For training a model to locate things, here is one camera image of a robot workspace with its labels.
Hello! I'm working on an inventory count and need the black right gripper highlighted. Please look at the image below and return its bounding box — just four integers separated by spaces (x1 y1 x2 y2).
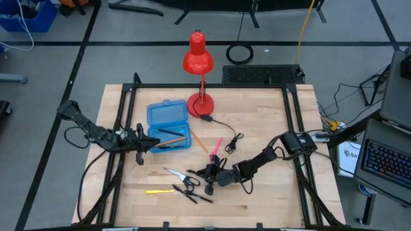
186 155 237 196

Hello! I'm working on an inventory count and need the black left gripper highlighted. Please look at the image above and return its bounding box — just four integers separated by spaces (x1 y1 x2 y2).
123 123 161 166

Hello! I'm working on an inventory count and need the orange pencil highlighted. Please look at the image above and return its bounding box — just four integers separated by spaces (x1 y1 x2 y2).
154 136 188 149
189 129 211 157

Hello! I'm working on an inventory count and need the pink highlighter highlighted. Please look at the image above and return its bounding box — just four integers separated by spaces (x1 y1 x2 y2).
209 137 223 162

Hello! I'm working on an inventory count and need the yellow highlighter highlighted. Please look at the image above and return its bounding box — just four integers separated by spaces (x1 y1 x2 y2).
144 189 175 196

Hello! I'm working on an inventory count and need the blue plastic supply box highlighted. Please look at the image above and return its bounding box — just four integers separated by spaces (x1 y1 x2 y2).
146 99 193 154

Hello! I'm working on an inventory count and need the white printed box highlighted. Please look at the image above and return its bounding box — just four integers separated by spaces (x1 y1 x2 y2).
337 140 363 178

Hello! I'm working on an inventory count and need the red desk lamp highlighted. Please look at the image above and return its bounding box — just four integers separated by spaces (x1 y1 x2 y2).
182 30 215 119

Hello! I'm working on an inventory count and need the black perforated case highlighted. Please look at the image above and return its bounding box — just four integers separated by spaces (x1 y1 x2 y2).
222 64 305 85

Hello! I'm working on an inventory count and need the blue floor bin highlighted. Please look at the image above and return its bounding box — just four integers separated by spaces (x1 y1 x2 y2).
0 0 58 33

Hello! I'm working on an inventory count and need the laptop with lit keyboard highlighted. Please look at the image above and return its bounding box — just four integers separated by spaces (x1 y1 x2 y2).
354 118 411 207

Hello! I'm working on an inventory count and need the black lamp power cable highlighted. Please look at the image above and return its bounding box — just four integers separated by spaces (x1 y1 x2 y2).
191 95 245 155

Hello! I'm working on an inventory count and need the black metal table frame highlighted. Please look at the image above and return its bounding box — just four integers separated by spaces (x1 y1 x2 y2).
73 72 346 231

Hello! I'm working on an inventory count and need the black cable coil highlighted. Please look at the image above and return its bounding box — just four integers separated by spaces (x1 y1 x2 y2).
225 43 255 65

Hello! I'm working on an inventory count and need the white floor cable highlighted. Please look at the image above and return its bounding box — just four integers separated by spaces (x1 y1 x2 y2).
0 0 35 53

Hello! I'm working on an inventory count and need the yellow hanging cable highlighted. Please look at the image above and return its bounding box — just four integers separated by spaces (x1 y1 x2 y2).
295 0 317 65

